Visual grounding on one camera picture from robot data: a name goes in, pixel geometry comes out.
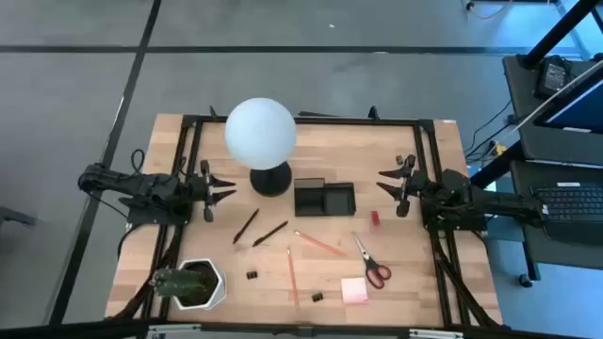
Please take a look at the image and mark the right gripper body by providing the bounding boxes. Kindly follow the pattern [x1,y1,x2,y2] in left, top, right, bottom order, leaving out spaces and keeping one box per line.
[396,153,428,218]

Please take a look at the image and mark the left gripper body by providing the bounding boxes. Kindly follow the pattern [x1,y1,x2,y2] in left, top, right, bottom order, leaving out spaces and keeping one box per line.
[187,159,216,223]

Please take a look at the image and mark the black pen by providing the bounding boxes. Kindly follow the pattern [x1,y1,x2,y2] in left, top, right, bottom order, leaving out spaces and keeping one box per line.
[252,220,289,249]
[232,208,260,245]

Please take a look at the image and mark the red and black scissors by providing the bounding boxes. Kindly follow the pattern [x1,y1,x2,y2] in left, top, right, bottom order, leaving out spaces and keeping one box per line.
[352,234,393,290]

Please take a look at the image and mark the orange pencil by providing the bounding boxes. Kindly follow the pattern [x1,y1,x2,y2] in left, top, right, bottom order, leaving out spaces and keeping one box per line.
[285,248,301,307]
[293,230,348,258]

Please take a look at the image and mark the pink sticky note pad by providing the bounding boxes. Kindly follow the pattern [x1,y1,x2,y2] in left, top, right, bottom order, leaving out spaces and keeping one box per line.
[340,277,369,305]

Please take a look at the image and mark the black mesh desk organizer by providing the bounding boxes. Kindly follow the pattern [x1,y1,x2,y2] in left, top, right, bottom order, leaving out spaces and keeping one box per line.
[293,177,357,218]

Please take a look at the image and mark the white globe table lamp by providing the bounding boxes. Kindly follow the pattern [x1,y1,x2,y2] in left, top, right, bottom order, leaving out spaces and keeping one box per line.
[224,97,298,198]

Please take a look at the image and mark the green cactus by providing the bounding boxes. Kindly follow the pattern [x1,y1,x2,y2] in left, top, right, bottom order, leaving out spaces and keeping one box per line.
[149,266,208,299]

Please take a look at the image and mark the white hexagonal plant pot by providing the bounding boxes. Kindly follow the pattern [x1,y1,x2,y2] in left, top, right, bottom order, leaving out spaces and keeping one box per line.
[176,257,227,311]

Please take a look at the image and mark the black equipment cart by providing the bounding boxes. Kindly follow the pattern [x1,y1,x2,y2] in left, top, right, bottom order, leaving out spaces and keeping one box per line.
[501,55,603,272]

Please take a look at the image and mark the black laptop keyboard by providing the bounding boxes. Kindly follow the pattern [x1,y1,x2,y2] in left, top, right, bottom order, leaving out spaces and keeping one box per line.
[530,181,603,246]

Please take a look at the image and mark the black power adapter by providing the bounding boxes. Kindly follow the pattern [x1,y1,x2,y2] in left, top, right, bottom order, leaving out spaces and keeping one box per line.
[534,56,574,98]

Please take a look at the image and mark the black rig beam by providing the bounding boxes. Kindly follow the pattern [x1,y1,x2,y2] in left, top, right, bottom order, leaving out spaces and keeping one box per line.
[0,318,603,339]

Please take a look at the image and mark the black computer monitor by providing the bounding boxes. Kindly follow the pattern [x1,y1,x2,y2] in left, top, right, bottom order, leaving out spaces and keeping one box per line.
[534,58,603,136]

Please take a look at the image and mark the grey furniture leg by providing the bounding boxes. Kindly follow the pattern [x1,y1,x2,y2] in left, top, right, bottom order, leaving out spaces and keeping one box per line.
[0,205,38,227]

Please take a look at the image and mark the black diagonal stand pole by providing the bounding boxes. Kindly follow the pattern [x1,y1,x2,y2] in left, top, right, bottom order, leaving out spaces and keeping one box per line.
[517,0,603,70]

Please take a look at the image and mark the black floor cables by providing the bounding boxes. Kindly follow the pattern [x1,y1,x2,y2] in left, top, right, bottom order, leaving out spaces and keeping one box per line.
[464,101,517,159]

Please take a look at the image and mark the orange floor cable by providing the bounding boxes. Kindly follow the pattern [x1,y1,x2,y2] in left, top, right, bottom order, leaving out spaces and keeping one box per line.
[464,0,514,21]

